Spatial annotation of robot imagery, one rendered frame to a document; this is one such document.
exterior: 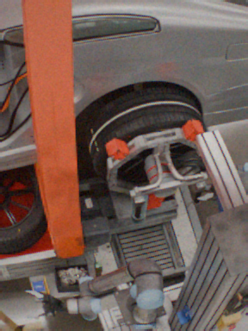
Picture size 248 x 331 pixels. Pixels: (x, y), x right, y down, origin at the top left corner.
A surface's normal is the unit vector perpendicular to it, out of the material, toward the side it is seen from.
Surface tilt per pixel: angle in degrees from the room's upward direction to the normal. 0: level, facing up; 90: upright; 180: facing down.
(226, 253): 0
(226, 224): 0
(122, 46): 80
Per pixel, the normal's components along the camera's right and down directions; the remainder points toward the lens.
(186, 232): 0.03, -0.51
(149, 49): 0.26, 0.74
